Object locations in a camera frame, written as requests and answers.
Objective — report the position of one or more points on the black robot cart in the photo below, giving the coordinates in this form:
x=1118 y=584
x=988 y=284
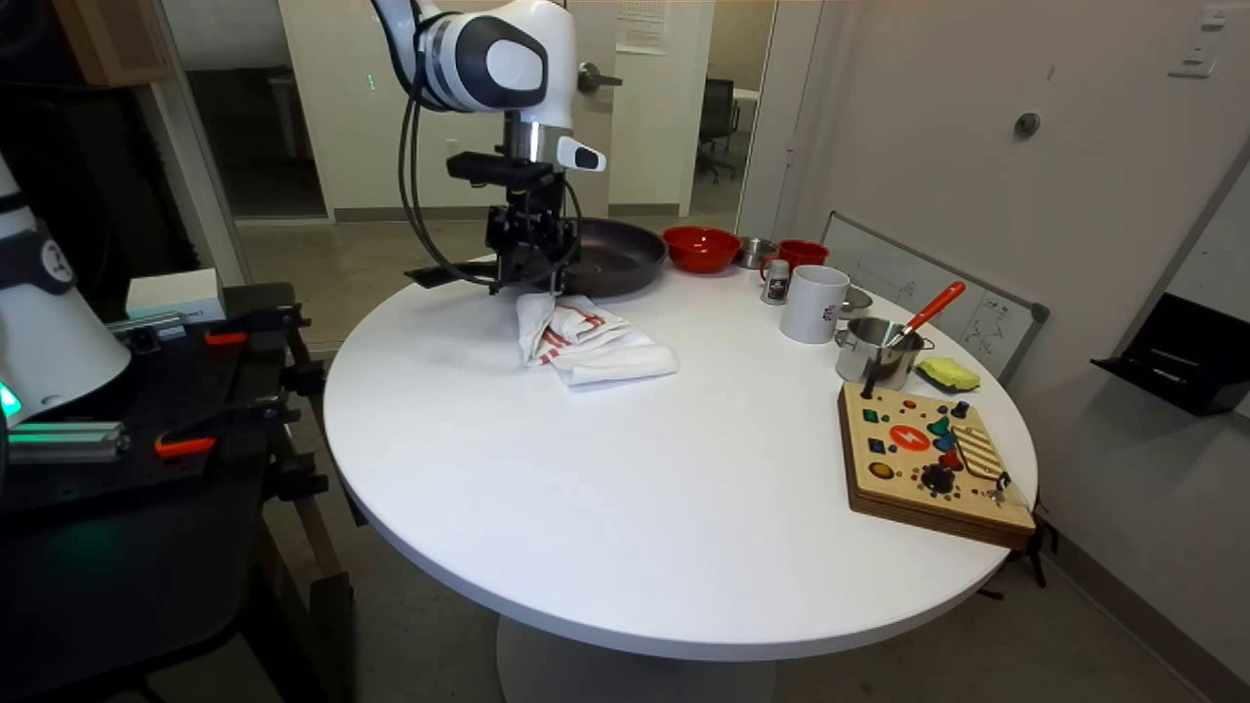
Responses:
x=131 y=562

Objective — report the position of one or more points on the red bowl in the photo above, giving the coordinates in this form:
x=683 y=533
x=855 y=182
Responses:
x=706 y=251

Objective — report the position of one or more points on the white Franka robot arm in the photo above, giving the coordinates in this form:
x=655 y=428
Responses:
x=501 y=61

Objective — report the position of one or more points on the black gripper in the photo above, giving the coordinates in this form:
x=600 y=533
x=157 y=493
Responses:
x=531 y=227

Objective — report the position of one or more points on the wooden board with coloured pieces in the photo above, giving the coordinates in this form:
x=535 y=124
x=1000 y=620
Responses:
x=931 y=464

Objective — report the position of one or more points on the black clamp with orange tip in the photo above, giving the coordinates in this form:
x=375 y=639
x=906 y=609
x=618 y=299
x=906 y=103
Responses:
x=226 y=339
x=195 y=442

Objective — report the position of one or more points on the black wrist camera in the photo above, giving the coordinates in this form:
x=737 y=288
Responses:
x=479 y=167

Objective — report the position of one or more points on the white towel with red stripes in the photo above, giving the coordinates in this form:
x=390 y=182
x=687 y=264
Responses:
x=600 y=348

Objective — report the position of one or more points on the yellow-green sponge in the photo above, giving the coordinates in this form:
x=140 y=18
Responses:
x=950 y=373

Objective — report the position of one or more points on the round grey wall stopper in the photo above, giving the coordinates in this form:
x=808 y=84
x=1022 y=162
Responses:
x=1027 y=127

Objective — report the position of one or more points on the small metal pot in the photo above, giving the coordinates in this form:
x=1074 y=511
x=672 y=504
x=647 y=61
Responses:
x=870 y=355

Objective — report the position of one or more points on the round white pedestal table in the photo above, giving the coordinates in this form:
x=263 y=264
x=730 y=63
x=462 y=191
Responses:
x=648 y=520

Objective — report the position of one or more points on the whiteboard leaning on wall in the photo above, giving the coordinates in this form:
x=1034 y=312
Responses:
x=913 y=281

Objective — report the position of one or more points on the black frying pan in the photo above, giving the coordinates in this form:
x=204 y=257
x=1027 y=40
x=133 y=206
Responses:
x=621 y=260

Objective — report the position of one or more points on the small metal cup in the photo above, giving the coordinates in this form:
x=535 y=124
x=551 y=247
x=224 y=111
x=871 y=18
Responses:
x=776 y=281

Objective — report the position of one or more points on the white mug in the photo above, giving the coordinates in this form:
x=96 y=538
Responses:
x=812 y=305

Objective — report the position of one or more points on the white door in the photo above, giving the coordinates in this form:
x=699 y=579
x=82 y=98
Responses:
x=664 y=118

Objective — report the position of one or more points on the white box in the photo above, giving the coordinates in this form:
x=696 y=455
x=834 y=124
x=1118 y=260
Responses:
x=173 y=296

